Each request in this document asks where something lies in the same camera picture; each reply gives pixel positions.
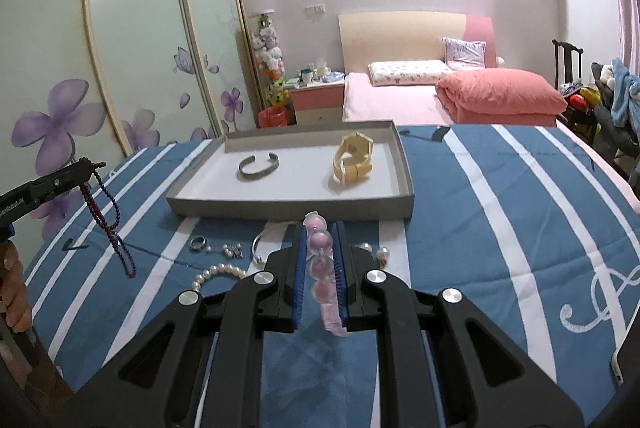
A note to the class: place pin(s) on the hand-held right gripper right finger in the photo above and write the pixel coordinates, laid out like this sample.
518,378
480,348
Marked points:
341,280

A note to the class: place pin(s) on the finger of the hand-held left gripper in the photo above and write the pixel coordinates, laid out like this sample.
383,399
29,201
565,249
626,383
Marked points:
75,173

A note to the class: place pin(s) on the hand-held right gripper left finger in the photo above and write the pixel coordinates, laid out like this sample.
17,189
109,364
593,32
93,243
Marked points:
299,280

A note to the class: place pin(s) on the pearl drop earring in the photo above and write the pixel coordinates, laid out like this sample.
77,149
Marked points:
384,253

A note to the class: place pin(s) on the thin silver bangle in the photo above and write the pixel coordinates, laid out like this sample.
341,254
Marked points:
256,253

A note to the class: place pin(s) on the grey cardboard tray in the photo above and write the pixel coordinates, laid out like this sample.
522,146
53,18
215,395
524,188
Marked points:
300,183

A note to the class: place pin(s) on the person's left hand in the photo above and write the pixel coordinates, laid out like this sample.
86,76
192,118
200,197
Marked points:
12,303

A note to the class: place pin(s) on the small pearl stud earrings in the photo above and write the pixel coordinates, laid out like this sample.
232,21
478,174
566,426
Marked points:
231,250

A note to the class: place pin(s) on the yellow wristwatch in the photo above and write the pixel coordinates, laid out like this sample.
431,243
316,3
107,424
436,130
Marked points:
350,168

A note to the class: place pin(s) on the blue white striped blanket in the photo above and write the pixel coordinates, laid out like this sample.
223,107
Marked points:
475,233

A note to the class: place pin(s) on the flower print sliding wardrobe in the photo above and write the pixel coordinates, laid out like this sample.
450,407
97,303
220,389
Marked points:
135,33

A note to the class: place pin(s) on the red waste basket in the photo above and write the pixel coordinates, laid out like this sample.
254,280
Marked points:
272,117

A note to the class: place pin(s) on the pink cream nightstand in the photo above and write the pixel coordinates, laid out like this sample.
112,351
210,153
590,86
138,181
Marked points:
317,103

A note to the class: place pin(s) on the pink bed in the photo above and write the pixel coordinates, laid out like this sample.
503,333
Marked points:
390,103

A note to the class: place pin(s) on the white mug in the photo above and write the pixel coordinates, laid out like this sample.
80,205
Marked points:
306,76

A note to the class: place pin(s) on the blue tissue box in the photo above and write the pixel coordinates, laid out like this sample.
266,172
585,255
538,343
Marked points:
332,76

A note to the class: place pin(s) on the white patterned pillow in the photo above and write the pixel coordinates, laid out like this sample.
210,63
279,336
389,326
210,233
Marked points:
405,72

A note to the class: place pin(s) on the hanging plush toy column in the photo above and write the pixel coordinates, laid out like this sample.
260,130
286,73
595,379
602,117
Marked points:
269,53

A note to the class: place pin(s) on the folded pink quilt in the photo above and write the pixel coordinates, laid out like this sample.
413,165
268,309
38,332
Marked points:
495,96

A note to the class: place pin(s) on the cream pink headboard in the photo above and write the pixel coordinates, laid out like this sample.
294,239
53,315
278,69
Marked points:
390,36

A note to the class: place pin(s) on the lilac patterned pillow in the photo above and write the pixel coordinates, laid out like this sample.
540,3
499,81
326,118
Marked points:
465,53

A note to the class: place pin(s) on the white flat device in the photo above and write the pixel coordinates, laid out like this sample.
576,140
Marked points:
627,365

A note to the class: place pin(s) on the colourful toys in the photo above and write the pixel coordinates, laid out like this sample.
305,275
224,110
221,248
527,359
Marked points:
582,97

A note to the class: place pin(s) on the grey garment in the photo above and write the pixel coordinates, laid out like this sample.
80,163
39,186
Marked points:
612,133

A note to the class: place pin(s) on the dark wooden chair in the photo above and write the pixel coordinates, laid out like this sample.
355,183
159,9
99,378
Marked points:
562,63

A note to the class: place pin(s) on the light blue garment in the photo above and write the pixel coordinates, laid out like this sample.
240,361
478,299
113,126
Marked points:
625,93

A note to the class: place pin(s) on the pink curtain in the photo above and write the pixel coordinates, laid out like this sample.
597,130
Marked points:
627,8

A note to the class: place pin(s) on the white wall socket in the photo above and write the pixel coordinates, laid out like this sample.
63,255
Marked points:
315,9

